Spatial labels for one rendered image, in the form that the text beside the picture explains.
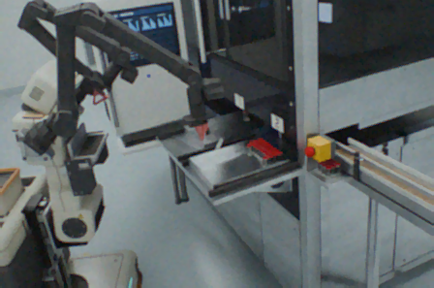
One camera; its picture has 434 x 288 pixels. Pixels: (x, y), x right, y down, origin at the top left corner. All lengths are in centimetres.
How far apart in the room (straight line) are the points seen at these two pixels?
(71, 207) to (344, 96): 117
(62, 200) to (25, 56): 518
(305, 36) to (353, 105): 38
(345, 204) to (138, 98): 122
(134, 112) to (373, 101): 128
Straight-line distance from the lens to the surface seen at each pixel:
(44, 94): 166
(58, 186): 185
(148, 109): 243
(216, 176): 171
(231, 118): 223
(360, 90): 176
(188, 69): 142
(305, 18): 152
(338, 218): 197
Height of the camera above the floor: 174
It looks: 23 degrees down
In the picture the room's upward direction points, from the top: 7 degrees counter-clockwise
